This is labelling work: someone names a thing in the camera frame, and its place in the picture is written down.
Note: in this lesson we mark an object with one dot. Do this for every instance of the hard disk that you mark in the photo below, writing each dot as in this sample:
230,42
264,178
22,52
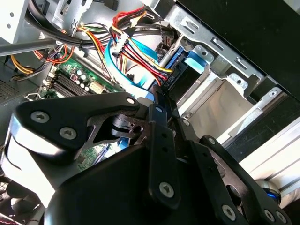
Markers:
187,77

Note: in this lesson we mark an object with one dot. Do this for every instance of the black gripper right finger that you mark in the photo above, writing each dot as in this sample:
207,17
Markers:
229,178

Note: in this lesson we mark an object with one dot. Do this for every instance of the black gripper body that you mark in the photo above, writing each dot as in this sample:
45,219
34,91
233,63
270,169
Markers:
105,187

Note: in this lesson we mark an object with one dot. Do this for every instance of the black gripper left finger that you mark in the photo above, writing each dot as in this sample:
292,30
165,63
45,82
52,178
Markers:
58,112

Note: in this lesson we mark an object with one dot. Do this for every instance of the round black blue-ringed tool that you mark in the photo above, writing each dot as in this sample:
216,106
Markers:
269,189

